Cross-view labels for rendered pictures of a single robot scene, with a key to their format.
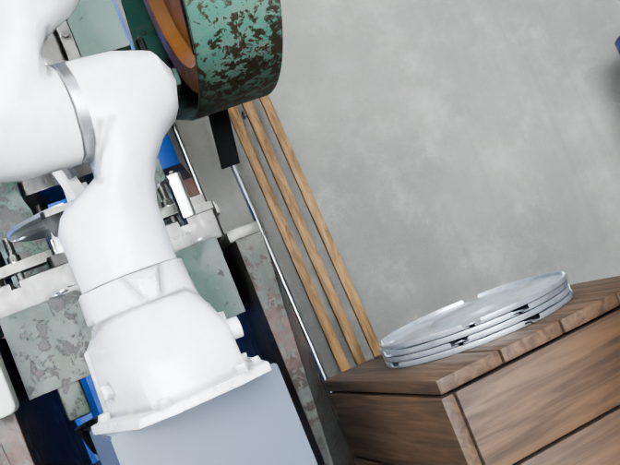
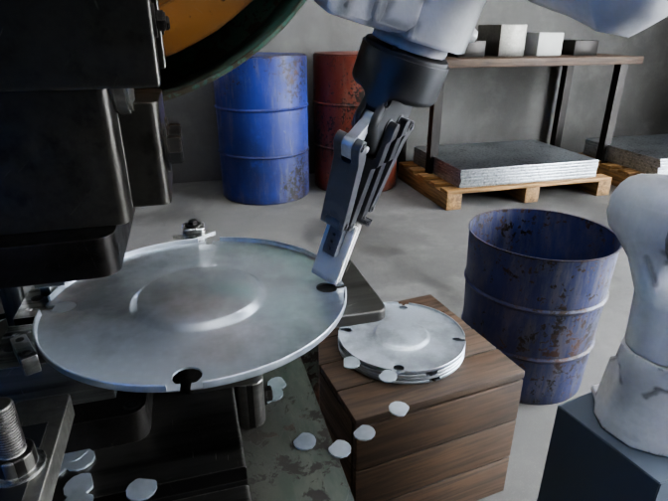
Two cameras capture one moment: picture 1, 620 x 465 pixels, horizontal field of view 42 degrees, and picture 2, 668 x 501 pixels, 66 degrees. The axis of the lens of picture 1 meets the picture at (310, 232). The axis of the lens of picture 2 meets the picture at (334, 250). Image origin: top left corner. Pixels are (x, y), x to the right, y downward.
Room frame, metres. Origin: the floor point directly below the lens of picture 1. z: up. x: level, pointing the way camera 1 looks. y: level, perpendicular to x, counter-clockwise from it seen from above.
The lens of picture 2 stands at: (1.39, 0.82, 1.03)
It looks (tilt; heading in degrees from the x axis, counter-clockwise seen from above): 23 degrees down; 268
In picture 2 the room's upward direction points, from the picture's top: straight up
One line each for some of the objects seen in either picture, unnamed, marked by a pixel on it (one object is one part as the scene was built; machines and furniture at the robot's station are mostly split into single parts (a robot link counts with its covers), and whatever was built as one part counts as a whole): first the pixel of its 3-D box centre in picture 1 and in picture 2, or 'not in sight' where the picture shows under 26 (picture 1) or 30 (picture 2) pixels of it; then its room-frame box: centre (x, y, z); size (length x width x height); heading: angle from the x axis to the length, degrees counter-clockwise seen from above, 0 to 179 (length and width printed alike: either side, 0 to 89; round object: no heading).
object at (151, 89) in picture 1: (120, 161); (663, 262); (0.90, 0.17, 0.71); 0.18 x 0.11 x 0.25; 115
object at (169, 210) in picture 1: (172, 205); not in sight; (1.68, 0.24, 0.76); 0.17 x 0.06 x 0.10; 104
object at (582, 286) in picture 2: not in sight; (529, 302); (0.74, -0.56, 0.24); 0.42 x 0.42 x 0.48
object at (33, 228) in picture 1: (85, 211); (200, 294); (1.51, 0.37, 0.78); 0.29 x 0.29 x 0.01
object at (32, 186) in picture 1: (75, 185); (32, 235); (1.64, 0.41, 0.86); 0.20 x 0.16 x 0.05; 104
